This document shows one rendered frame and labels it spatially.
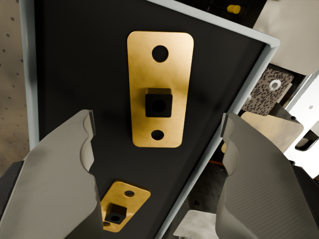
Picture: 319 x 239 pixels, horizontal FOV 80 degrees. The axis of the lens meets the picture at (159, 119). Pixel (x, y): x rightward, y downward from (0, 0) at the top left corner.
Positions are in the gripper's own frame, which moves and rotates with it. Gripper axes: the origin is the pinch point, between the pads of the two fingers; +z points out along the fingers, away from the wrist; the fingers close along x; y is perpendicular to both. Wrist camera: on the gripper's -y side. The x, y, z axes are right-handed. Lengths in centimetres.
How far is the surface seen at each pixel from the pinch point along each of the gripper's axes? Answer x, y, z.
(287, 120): 16.3, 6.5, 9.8
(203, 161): 3.8, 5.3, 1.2
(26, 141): -49, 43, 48
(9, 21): -39, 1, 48
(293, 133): 17.9, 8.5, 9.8
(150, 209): -0.5, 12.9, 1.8
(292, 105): 22.3, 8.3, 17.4
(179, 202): 2.4, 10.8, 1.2
